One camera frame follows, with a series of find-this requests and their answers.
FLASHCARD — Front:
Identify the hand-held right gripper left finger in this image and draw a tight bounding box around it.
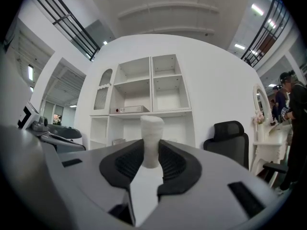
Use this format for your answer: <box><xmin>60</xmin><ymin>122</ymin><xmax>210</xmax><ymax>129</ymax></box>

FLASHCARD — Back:
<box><xmin>0</xmin><ymin>124</ymin><xmax>145</xmax><ymax>230</ymax></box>

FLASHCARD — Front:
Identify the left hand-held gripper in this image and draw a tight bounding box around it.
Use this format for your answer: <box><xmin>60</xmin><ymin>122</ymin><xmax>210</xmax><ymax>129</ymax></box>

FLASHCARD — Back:
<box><xmin>17</xmin><ymin>101</ymin><xmax>86</xmax><ymax>154</ymax></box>

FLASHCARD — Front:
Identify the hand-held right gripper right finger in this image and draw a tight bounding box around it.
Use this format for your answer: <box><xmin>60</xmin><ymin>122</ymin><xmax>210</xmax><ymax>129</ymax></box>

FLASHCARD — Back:
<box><xmin>136</xmin><ymin>139</ymin><xmax>287</xmax><ymax>230</ymax></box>

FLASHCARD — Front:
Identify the white cylindrical vase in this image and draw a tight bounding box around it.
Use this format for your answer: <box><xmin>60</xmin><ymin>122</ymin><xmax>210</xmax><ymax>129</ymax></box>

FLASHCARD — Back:
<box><xmin>140</xmin><ymin>115</ymin><xmax>165</xmax><ymax>169</ymax></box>

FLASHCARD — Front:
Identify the black mesh office chair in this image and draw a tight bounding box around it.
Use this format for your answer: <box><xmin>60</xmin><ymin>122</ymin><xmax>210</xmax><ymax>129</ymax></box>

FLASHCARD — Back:
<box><xmin>203</xmin><ymin>120</ymin><xmax>288</xmax><ymax>189</ymax></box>

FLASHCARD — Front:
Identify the white desk with wooden side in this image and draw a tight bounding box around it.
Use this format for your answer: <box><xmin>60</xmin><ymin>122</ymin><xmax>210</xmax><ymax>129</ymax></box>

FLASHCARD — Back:
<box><xmin>129</xmin><ymin>167</ymin><xmax>164</xmax><ymax>226</ymax></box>

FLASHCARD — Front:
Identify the white shelf unit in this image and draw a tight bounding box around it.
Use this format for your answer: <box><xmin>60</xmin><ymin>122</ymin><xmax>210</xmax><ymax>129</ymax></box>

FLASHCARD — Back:
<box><xmin>89</xmin><ymin>54</ymin><xmax>196</xmax><ymax>150</ymax></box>

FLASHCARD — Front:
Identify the white vanity table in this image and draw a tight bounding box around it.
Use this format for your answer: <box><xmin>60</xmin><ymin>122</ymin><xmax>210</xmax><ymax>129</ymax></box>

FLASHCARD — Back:
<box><xmin>250</xmin><ymin>123</ymin><xmax>292</xmax><ymax>177</ymax></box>

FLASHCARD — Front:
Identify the pink flower bunch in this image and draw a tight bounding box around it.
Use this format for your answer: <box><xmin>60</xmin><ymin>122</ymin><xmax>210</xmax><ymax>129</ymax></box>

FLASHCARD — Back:
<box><xmin>251</xmin><ymin>111</ymin><xmax>264</xmax><ymax>126</ymax></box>

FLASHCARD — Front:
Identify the oval white-framed mirror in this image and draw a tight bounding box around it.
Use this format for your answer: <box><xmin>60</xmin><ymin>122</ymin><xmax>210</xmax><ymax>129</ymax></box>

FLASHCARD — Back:
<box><xmin>253</xmin><ymin>84</ymin><xmax>274</xmax><ymax>126</ymax></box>

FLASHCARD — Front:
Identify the black metal railing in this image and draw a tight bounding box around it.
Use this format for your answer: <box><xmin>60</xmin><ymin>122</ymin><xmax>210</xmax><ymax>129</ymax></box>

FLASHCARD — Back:
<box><xmin>241</xmin><ymin>0</ymin><xmax>291</xmax><ymax>68</ymax></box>
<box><xmin>31</xmin><ymin>0</ymin><xmax>101</xmax><ymax>61</ymax></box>

